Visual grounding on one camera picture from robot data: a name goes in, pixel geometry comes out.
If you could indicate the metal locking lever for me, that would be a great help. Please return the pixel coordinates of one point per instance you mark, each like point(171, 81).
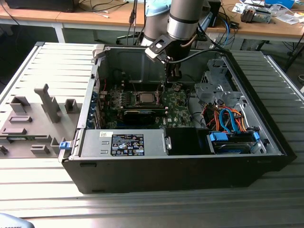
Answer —
point(134, 89)
point(159, 87)

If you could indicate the silver green CPU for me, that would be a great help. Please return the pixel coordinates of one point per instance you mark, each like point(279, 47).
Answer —
point(146, 97)

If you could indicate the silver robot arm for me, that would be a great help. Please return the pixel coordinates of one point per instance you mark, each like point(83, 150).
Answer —
point(183, 21)

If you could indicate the CPU socket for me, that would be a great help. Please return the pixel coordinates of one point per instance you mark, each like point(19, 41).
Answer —
point(142, 104)

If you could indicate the CPU cooler with fan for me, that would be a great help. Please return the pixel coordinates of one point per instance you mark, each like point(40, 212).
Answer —
point(247, 15)

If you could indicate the silver coin battery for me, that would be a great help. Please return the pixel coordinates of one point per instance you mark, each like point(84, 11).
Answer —
point(177, 88)

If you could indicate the green motherboard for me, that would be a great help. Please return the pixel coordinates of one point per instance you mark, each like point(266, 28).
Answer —
point(175, 107)

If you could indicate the metal drive cage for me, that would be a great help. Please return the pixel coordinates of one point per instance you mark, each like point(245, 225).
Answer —
point(213, 91)

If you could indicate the black speaker box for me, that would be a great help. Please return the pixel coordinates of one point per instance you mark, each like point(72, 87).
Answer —
point(216, 12)

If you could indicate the black graphics card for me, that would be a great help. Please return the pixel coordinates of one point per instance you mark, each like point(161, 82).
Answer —
point(139, 117)

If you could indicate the white paper leaflet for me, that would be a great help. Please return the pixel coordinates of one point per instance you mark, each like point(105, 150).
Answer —
point(237, 8)

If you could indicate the black plastic shroud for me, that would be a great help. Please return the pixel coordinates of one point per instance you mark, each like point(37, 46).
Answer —
point(183, 141)

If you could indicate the wooden desk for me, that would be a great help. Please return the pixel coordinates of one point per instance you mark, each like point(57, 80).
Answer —
point(83, 17)
point(261, 29)

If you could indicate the grey power supply unit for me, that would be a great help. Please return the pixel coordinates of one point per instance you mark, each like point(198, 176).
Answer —
point(154, 142)

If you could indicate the hard disk in blue carrier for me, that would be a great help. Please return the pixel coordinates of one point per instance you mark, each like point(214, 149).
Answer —
point(217, 137)

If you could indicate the blue box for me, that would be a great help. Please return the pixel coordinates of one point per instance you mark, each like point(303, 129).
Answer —
point(280, 2)

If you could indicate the clear plastic bag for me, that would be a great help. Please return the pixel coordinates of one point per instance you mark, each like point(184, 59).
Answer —
point(288, 19)

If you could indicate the black PC case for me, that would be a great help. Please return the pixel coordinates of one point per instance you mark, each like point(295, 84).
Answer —
point(166, 173)

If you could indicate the blue case latch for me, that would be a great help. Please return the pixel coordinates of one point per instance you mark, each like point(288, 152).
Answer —
point(64, 145)

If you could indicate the black flat device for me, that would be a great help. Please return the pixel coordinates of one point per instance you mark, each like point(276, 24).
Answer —
point(35, 4)

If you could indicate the grey parts rack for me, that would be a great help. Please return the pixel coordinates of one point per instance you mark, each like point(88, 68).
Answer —
point(35, 133)

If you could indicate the green RAM stick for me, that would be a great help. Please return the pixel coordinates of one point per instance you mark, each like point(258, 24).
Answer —
point(21, 138)

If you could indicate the grey rounded object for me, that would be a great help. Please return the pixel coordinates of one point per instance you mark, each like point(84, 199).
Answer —
point(12, 222)

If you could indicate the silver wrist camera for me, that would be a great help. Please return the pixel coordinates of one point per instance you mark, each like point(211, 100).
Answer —
point(154, 53)

